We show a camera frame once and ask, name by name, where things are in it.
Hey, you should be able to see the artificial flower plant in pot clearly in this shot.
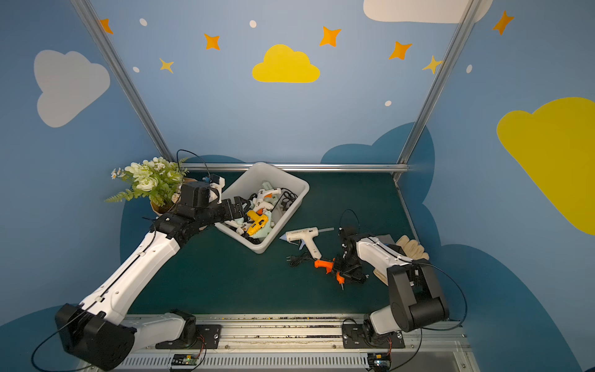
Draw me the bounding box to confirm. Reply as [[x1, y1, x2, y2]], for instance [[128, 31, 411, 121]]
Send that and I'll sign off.
[[105, 157, 188, 212]]

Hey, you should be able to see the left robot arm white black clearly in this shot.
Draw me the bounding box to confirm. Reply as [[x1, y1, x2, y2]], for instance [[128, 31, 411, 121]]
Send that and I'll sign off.
[[55, 175, 244, 371]]

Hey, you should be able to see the white glue gun red switch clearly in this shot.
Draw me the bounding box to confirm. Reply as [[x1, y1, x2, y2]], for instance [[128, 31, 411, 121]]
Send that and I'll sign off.
[[223, 219, 248, 236]]

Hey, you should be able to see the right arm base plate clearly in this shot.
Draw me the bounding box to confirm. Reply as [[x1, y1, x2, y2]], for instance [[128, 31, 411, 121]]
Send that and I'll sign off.
[[341, 322, 405, 349]]

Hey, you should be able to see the aluminium rail frame front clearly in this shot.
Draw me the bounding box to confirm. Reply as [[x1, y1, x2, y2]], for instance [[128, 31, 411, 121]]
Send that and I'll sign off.
[[117, 314, 480, 371]]

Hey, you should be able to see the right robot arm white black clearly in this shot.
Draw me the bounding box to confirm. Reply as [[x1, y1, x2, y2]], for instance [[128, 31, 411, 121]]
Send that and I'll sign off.
[[333, 228, 449, 347]]

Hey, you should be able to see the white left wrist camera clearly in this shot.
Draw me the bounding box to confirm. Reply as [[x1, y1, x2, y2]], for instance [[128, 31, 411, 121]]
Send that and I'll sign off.
[[209, 175, 226, 204]]

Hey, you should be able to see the white glue gun orange trigger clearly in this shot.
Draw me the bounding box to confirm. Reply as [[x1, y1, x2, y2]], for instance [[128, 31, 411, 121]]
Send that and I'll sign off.
[[257, 188, 281, 203]]

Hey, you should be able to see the yellow glue gun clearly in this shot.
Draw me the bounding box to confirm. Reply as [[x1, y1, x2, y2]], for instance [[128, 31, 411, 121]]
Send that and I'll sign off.
[[246, 210, 269, 237]]

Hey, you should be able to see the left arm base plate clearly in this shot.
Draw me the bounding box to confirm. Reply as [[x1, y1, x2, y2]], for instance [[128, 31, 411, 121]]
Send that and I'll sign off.
[[155, 325, 223, 350]]

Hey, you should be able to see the black coiled power cord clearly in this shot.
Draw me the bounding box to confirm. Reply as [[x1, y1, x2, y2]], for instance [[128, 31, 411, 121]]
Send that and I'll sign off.
[[287, 253, 315, 269]]

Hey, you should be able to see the white plastic storage box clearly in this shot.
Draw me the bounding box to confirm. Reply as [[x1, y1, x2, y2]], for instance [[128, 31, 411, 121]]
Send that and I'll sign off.
[[215, 163, 310, 254]]

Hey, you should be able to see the small white orange-trigger glue gun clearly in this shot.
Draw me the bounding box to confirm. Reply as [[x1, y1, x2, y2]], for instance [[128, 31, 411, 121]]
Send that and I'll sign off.
[[253, 199, 274, 215]]

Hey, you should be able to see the large white Greeler glue gun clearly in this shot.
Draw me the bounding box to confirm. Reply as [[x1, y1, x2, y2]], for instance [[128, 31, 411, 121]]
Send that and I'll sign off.
[[280, 227, 334, 260]]

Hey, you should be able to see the beige work glove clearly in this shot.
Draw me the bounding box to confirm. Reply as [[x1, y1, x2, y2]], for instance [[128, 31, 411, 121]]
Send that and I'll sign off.
[[395, 235, 429, 260]]

